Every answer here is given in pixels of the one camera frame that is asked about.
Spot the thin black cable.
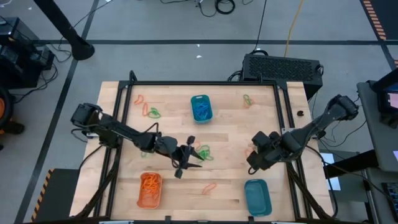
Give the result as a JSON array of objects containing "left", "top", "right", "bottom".
[{"left": 250, "top": 0, "right": 267, "bottom": 55}]

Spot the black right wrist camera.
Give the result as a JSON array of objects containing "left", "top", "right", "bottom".
[{"left": 251, "top": 131, "right": 271, "bottom": 147}]

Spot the black coiled cable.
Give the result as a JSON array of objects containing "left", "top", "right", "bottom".
[{"left": 198, "top": 0, "right": 236, "bottom": 18}]

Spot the light teal plastic basket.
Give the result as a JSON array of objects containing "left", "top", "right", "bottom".
[{"left": 190, "top": 94, "right": 214, "bottom": 124}]

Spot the black metal table frame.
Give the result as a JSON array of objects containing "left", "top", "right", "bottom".
[{"left": 74, "top": 70, "right": 335, "bottom": 222}]

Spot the black yellow striped mat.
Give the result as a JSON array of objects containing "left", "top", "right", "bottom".
[{"left": 30, "top": 167, "right": 80, "bottom": 223}]

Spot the grey desk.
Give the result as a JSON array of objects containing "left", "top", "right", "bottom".
[{"left": 356, "top": 79, "right": 398, "bottom": 174}]

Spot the dark monitor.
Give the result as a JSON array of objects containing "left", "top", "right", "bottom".
[{"left": 371, "top": 67, "right": 398, "bottom": 128}]

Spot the black equipment cart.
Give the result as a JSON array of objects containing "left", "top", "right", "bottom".
[{"left": 0, "top": 17, "right": 56, "bottom": 91}]

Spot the black orange striped mat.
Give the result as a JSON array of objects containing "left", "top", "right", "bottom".
[{"left": 360, "top": 0, "right": 398, "bottom": 41}]

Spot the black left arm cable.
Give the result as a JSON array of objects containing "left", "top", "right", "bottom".
[{"left": 144, "top": 122, "right": 160, "bottom": 135}]

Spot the black computer tower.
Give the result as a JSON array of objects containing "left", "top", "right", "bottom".
[{"left": 241, "top": 53, "right": 324, "bottom": 100}]

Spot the dark teal plastic basket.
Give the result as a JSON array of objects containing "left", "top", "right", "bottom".
[{"left": 244, "top": 179, "right": 273, "bottom": 217}]

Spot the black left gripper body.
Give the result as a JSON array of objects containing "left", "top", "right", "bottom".
[{"left": 155, "top": 135, "right": 196, "bottom": 171}]

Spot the orange black wheeled device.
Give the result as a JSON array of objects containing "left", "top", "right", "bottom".
[{"left": 0, "top": 85, "right": 25, "bottom": 138}]

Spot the orange plastic basket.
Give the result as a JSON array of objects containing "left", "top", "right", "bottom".
[{"left": 136, "top": 172, "right": 163, "bottom": 210}]

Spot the yellow cable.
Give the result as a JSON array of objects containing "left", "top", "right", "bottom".
[{"left": 283, "top": 0, "right": 305, "bottom": 58}]

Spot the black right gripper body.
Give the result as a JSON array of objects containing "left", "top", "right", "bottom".
[{"left": 247, "top": 132, "right": 292, "bottom": 171}]

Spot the black keyboard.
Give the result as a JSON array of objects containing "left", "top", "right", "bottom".
[{"left": 382, "top": 182, "right": 398, "bottom": 218}]

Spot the black pole stand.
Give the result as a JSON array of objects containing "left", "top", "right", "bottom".
[{"left": 32, "top": 0, "right": 96, "bottom": 62}]

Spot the black stand beam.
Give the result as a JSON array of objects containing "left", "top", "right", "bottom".
[{"left": 323, "top": 149, "right": 379, "bottom": 179}]

